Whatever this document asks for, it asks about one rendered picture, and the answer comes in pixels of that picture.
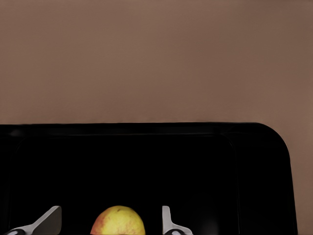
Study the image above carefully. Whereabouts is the yellow red apple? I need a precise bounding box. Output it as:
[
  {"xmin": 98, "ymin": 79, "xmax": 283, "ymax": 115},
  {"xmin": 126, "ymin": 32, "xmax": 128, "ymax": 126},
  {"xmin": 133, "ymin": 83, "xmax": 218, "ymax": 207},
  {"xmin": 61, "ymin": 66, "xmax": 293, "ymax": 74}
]
[{"xmin": 89, "ymin": 205, "xmax": 146, "ymax": 235}]

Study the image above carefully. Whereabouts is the black tray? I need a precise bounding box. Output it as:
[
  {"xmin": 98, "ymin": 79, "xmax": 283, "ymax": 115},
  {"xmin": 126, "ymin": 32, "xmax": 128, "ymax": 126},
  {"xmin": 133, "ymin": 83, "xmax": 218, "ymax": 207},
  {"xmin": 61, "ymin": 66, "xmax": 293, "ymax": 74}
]
[{"xmin": 0, "ymin": 122, "xmax": 299, "ymax": 235}]

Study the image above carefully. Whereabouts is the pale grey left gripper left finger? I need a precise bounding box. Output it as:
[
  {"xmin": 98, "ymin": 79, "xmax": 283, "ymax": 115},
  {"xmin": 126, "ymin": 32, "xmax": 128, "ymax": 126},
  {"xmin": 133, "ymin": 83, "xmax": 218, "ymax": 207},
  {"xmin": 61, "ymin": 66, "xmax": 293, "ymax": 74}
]
[{"xmin": 4, "ymin": 205, "xmax": 62, "ymax": 235}]

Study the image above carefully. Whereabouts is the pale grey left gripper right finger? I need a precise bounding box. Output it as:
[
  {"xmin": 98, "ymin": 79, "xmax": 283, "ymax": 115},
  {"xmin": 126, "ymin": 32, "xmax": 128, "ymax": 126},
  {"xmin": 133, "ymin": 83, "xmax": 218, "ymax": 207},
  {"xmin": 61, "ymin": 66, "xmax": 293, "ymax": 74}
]
[{"xmin": 161, "ymin": 205, "xmax": 194, "ymax": 235}]

